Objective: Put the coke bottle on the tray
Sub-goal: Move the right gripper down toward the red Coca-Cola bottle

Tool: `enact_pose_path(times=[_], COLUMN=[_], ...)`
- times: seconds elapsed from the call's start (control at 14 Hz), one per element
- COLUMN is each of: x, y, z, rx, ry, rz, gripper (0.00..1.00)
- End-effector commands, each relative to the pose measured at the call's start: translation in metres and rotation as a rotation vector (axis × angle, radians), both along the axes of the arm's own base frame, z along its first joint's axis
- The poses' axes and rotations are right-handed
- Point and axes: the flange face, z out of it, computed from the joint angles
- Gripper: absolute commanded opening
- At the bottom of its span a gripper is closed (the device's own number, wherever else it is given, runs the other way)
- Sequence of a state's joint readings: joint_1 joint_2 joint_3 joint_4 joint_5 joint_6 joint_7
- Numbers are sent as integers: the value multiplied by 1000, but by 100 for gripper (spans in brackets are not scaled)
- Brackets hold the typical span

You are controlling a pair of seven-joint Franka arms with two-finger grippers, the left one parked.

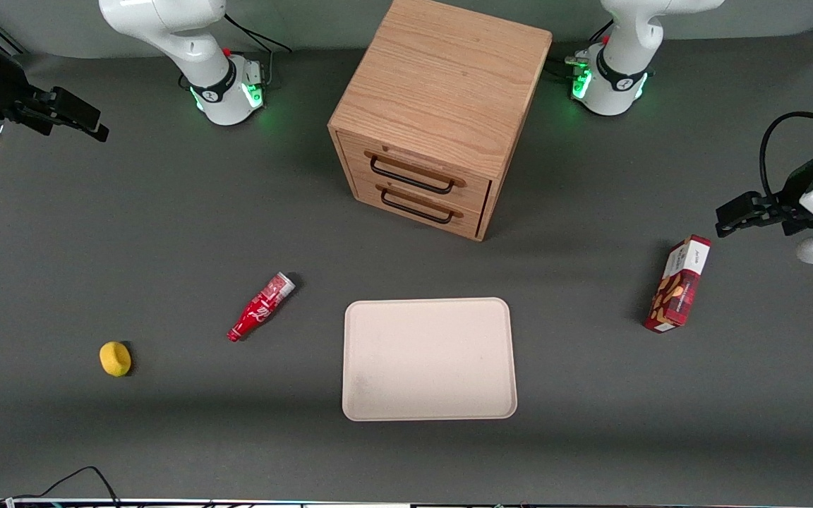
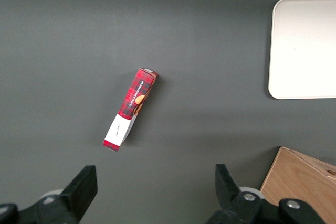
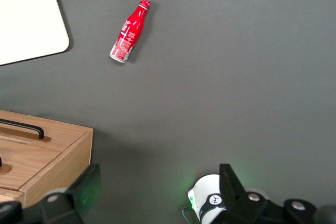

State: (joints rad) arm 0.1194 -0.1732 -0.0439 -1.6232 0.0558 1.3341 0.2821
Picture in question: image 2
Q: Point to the red plaid shortbread box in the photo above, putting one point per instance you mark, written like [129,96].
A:
[136,93]

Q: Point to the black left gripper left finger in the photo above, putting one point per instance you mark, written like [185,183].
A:
[76,195]

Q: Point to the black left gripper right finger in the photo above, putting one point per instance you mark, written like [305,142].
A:
[231,197]

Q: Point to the beige rectangular tray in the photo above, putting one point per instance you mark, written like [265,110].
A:
[304,48]

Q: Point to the wooden drawer cabinet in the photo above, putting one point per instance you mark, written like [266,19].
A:
[296,179]

